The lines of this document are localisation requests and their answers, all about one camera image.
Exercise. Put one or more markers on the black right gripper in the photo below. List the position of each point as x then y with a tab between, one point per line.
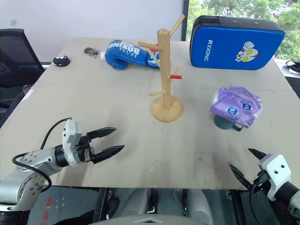
261	179

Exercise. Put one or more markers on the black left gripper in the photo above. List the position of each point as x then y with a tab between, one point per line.
84	150

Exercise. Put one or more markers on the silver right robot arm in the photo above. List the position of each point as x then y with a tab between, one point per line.
287	192

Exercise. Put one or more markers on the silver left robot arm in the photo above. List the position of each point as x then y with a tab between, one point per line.
39	159

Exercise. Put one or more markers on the dark green mug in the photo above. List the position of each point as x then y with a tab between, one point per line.
222	124

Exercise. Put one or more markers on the wooden mug tree stand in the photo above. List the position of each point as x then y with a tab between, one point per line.
165	70

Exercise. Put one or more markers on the purple tissue pack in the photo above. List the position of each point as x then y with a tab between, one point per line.
236	105

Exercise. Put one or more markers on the grey rounded robot leg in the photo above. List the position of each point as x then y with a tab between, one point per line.
199	204
139	200

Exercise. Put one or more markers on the large blue boxing glove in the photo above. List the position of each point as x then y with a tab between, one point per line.
122	55

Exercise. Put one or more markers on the grey robot torso cover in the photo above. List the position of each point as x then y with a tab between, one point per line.
150	220

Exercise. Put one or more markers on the dark key bunch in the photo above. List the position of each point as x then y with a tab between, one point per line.
90	51

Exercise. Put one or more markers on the black round pouch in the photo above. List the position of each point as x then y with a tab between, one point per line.
61	61

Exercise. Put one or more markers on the white side desk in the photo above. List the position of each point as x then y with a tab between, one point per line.
289	79

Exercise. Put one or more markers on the blue RXIONG kick pad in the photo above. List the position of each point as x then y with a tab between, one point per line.
225	47

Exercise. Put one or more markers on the black office chair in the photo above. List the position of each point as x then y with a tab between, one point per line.
14	51

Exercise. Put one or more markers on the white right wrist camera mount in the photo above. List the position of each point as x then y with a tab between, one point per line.
279	165

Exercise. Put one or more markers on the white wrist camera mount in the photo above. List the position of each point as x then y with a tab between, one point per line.
70	137
279	165

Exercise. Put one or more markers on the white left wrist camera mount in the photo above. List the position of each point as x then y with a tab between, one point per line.
70	137

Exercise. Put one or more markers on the dark window frame post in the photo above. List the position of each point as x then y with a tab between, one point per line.
185	18

